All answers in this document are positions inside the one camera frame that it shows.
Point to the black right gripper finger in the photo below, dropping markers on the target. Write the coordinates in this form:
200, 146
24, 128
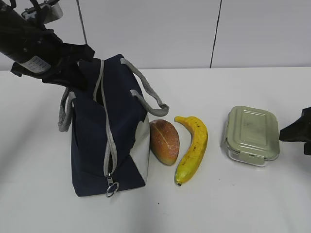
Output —
299, 131

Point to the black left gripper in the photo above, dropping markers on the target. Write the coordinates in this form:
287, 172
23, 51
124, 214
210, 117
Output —
44, 56

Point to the green lid glass container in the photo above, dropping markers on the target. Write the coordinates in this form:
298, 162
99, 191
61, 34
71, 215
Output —
251, 136

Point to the navy blue lunch bag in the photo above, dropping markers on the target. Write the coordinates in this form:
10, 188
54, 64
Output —
110, 138

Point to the brown bread loaf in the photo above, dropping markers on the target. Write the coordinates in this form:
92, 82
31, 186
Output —
164, 141

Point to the yellow banana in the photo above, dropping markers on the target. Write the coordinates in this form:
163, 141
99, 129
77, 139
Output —
191, 160

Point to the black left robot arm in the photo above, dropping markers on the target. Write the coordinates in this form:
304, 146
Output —
13, 24

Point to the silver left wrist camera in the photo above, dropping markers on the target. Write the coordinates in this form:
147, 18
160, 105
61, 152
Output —
43, 13

